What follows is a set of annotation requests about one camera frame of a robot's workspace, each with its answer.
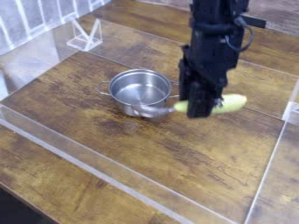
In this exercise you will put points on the small stainless steel pot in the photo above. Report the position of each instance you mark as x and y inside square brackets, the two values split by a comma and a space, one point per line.
[138, 92]

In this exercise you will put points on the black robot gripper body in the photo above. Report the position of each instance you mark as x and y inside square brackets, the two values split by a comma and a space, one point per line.
[217, 29]

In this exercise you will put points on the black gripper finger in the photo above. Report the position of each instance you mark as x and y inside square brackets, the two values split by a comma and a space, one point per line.
[204, 96]
[184, 79]

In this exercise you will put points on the clear acrylic triangle bracket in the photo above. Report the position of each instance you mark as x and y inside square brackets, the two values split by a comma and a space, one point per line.
[85, 41]

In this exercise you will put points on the green handled metal spoon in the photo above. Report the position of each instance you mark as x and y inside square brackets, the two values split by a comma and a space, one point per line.
[230, 103]

